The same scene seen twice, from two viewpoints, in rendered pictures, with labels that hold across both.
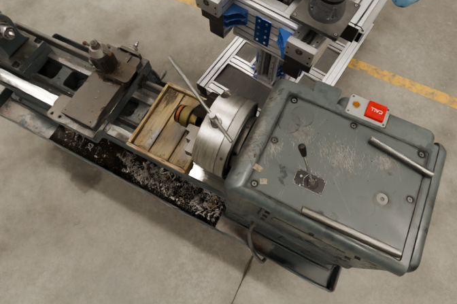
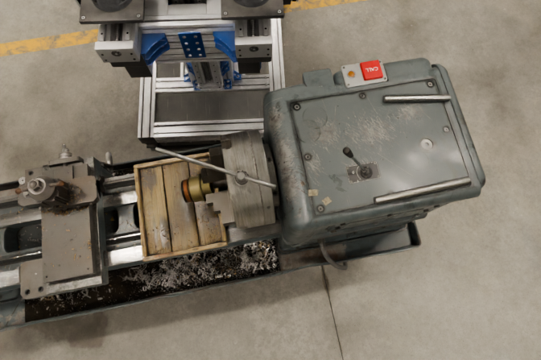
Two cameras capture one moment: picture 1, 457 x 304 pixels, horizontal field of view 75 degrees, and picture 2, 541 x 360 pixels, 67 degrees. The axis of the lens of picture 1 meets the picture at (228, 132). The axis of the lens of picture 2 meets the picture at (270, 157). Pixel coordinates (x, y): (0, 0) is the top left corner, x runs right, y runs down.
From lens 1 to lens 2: 33 cm
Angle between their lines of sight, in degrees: 15
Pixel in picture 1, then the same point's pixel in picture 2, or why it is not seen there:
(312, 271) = (392, 241)
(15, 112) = not seen: outside the picture
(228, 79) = (170, 109)
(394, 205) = (439, 143)
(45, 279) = not seen: outside the picture
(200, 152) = (244, 214)
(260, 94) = (216, 104)
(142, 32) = (15, 119)
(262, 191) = (332, 210)
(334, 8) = not seen: outside the picture
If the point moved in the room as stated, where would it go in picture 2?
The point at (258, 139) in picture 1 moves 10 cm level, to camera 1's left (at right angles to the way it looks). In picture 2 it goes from (292, 166) to (266, 187)
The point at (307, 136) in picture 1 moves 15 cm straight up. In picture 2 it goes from (332, 133) to (342, 112)
